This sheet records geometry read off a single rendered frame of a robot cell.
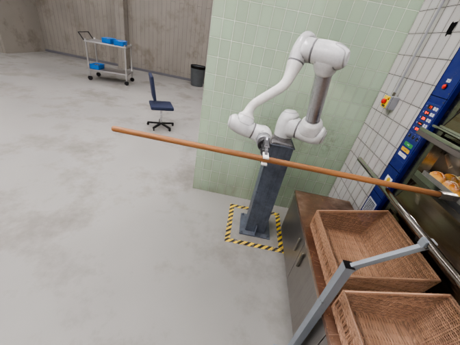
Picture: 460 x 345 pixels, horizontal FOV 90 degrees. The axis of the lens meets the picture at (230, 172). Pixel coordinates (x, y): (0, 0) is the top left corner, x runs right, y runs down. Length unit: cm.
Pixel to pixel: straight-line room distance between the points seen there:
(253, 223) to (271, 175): 59
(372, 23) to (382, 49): 23
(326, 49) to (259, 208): 143
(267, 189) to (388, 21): 166
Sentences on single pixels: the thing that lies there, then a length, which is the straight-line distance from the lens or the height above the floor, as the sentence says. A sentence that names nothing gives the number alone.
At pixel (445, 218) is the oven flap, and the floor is 107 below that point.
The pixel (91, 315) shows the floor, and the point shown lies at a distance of 199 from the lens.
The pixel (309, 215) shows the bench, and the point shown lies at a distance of 199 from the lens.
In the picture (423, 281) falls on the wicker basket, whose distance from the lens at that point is 161.
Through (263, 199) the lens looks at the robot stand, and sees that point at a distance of 221.
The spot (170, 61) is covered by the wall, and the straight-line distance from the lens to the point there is 913.
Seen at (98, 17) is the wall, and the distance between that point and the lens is 1009.
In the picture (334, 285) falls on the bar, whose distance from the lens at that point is 126.
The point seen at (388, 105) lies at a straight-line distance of 227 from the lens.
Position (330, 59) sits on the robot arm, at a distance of 151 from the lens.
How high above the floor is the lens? 171
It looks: 31 degrees down
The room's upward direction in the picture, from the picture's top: 12 degrees clockwise
